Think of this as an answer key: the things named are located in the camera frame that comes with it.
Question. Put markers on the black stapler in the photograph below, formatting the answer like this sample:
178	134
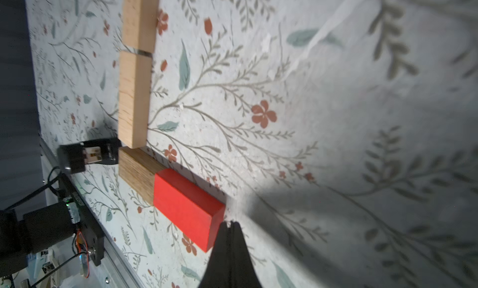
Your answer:
74	158

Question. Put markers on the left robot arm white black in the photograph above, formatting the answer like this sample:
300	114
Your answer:
38	230

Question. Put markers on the dark wooden block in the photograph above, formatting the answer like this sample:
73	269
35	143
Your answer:
138	169

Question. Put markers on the light wooden block slanted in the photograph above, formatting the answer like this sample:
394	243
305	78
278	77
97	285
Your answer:
134	98

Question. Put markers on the light wooden block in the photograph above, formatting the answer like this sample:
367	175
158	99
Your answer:
139	24

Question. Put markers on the red block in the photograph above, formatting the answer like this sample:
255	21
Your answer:
194	211

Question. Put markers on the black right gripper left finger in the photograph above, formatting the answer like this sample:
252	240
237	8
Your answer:
217	273

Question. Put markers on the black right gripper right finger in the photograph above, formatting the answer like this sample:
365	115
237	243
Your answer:
242	273

